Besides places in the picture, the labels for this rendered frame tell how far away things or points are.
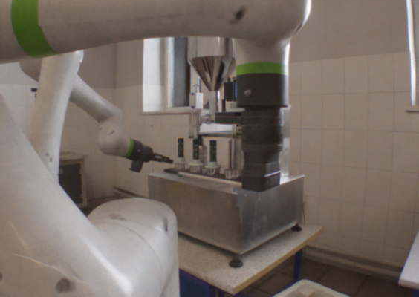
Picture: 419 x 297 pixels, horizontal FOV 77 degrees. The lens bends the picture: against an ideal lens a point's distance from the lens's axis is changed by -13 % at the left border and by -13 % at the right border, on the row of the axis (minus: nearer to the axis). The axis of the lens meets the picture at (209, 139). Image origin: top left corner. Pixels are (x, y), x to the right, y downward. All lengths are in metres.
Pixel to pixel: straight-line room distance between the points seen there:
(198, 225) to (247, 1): 1.01
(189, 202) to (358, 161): 1.66
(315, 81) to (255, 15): 2.35
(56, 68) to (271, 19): 0.69
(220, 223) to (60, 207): 0.93
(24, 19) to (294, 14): 0.36
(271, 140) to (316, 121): 2.19
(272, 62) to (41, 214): 0.39
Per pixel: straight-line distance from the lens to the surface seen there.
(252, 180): 0.51
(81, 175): 4.22
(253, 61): 0.50
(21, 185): 0.28
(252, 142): 0.50
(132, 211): 0.39
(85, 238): 0.28
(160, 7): 0.39
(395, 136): 2.50
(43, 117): 0.91
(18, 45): 0.48
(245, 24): 0.39
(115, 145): 1.23
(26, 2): 0.47
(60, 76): 0.93
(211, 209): 1.18
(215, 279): 1.07
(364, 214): 2.65
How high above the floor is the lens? 1.29
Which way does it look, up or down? 4 degrees down
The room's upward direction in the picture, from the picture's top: straight up
